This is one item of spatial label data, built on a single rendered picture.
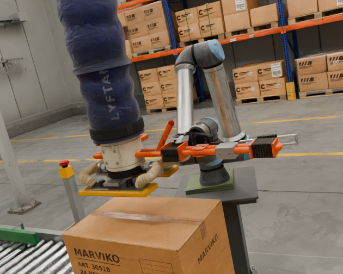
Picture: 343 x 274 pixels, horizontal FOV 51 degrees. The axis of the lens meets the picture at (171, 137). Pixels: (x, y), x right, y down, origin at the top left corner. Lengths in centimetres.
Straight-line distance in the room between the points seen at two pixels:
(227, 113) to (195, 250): 88
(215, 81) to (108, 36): 77
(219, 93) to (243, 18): 672
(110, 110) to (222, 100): 79
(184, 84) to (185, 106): 13
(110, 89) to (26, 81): 1154
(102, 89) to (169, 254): 65
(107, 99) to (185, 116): 52
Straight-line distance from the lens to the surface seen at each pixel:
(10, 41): 1285
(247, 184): 223
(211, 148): 130
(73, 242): 167
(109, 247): 153
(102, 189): 150
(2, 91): 1232
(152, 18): 960
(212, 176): 219
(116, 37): 140
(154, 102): 997
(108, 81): 139
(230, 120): 204
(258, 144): 122
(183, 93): 183
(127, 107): 141
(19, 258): 261
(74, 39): 140
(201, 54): 192
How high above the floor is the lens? 162
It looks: 14 degrees down
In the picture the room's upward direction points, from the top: 12 degrees counter-clockwise
